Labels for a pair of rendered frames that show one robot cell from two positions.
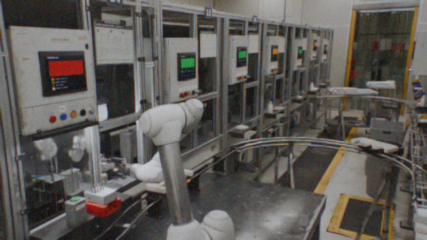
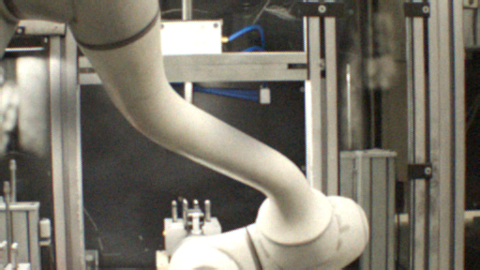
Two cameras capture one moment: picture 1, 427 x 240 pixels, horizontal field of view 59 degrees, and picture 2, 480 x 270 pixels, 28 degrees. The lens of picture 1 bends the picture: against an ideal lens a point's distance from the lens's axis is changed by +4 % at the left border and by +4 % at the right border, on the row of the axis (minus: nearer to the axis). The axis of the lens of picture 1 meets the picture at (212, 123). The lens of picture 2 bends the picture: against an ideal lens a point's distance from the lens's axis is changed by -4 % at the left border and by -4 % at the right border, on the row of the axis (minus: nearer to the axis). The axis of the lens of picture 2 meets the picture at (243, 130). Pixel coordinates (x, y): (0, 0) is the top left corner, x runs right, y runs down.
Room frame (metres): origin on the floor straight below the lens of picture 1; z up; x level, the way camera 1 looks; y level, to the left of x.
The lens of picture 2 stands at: (1.37, -0.80, 1.29)
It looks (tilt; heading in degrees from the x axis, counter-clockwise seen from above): 3 degrees down; 58
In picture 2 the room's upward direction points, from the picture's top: 1 degrees counter-clockwise
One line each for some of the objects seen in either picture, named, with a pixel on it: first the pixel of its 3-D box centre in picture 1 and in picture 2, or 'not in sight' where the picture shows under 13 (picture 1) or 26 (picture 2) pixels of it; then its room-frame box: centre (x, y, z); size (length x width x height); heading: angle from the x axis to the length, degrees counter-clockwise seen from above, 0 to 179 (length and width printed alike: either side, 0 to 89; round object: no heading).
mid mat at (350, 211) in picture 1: (362, 216); not in sight; (3.53, -1.56, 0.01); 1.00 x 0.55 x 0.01; 153
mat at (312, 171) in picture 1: (327, 146); not in sight; (6.08, -1.99, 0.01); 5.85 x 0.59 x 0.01; 153
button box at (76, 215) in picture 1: (75, 210); not in sight; (1.66, 0.67, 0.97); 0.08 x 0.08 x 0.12; 63
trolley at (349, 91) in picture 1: (350, 111); not in sight; (6.82, -2.60, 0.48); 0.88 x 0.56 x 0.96; 81
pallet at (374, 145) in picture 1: (373, 147); not in sight; (3.22, -1.46, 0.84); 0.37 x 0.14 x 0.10; 31
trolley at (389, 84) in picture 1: (379, 103); not in sight; (7.78, -3.54, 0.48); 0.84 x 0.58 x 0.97; 161
